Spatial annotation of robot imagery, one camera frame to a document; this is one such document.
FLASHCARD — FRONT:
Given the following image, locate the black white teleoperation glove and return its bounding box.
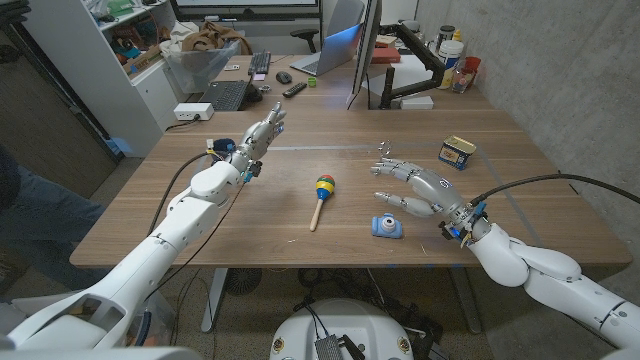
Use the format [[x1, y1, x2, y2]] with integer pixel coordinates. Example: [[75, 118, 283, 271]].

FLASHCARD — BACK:
[[0, 0, 32, 29]]

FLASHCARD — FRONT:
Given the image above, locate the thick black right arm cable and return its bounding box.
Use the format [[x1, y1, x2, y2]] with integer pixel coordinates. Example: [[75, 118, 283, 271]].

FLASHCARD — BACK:
[[469, 172, 640, 207]]

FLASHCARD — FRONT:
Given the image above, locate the white tub container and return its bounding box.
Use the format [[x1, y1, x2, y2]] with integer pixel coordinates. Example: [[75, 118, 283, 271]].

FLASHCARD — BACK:
[[437, 39, 465, 90]]

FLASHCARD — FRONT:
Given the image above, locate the white table leg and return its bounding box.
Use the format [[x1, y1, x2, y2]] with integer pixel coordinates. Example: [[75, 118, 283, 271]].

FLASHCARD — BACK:
[[201, 268, 229, 334], [449, 267, 482, 335]]

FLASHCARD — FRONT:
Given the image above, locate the black computer monitor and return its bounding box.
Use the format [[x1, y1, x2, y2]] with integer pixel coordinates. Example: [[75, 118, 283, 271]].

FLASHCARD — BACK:
[[346, 0, 384, 106]]

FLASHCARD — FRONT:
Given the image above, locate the narrow black keyboard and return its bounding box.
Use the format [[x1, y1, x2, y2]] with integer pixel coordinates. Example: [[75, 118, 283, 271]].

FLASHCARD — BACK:
[[247, 49, 272, 77]]

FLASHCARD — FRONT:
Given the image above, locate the grey office chair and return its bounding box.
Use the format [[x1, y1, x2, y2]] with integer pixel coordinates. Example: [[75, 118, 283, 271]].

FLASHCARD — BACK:
[[289, 0, 366, 54]]

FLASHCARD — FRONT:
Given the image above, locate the dark wooden cabinet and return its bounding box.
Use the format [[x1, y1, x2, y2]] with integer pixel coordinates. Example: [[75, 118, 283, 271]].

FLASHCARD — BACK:
[[0, 24, 125, 199]]

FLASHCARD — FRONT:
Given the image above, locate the white shelf cabinet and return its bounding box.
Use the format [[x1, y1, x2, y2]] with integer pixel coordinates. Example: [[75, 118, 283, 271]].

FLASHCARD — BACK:
[[22, 0, 179, 159]]

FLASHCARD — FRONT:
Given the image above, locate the silver laptop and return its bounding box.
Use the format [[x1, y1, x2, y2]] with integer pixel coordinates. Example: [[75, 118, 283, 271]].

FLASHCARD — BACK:
[[289, 22, 364, 78]]

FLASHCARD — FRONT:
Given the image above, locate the clear plastic bin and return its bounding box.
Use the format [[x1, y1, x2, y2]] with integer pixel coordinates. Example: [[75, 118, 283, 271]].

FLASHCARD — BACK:
[[164, 39, 241, 95]]

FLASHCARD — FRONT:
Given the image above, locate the blue toy camera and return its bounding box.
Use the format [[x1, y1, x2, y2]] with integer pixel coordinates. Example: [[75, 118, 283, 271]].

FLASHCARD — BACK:
[[370, 212, 404, 240]]

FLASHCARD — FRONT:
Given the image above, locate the white cloth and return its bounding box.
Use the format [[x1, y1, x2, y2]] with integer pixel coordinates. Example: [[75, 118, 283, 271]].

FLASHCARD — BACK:
[[158, 20, 200, 59]]

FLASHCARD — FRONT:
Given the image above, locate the black remote control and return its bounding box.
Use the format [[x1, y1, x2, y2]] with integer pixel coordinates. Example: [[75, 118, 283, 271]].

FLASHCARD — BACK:
[[282, 81, 308, 99]]

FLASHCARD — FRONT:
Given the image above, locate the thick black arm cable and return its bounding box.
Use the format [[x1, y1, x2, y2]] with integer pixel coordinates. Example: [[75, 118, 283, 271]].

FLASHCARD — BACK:
[[469, 172, 640, 207], [147, 152, 216, 236]]

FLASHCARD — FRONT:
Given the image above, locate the person in dark clothes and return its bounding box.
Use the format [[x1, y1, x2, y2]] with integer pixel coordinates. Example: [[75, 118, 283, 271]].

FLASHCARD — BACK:
[[0, 144, 109, 296]]

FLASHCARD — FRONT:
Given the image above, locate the white power strip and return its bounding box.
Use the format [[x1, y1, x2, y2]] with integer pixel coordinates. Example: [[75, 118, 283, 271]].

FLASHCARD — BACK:
[[173, 102, 215, 122]]

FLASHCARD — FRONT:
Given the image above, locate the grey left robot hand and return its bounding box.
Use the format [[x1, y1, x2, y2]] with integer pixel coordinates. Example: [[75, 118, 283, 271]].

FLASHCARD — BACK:
[[229, 101, 288, 174]]

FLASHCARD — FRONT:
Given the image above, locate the clear plastic cup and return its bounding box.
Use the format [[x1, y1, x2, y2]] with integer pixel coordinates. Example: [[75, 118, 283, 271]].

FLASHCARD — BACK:
[[452, 67, 476, 95]]

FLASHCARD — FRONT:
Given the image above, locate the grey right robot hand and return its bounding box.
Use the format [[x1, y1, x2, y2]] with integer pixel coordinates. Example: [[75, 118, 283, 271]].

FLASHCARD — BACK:
[[369, 155, 472, 225]]

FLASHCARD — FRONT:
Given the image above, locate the rectangular food tin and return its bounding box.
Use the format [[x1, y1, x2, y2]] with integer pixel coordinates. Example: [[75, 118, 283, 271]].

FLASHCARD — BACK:
[[438, 135, 478, 172]]

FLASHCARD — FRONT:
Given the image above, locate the colourful striped wooden maraca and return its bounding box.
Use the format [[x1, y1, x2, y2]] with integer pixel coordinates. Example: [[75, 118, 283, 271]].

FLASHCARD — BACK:
[[308, 174, 337, 233]]

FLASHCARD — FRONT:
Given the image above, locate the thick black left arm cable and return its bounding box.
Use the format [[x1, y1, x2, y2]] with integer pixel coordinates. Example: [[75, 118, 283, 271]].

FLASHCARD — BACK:
[[147, 152, 216, 236]]

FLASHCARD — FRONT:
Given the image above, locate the dark lidded jar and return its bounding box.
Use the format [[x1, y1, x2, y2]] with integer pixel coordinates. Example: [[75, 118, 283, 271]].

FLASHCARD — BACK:
[[435, 24, 456, 51]]

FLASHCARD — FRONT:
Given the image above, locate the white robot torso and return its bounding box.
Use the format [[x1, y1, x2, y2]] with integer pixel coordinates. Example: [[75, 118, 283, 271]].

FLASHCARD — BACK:
[[269, 298, 415, 360]]

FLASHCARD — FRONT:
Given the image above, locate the brown cloth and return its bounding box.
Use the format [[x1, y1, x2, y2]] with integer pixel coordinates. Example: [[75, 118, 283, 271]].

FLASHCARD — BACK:
[[180, 20, 254, 56]]

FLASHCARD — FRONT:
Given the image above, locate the flat white box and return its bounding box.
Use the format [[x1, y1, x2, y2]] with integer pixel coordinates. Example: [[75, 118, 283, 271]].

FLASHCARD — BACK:
[[399, 95, 435, 111]]

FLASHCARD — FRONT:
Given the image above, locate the black floor fan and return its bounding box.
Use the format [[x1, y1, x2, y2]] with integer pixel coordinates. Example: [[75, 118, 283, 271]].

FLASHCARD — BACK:
[[224, 268, 263, 296]]

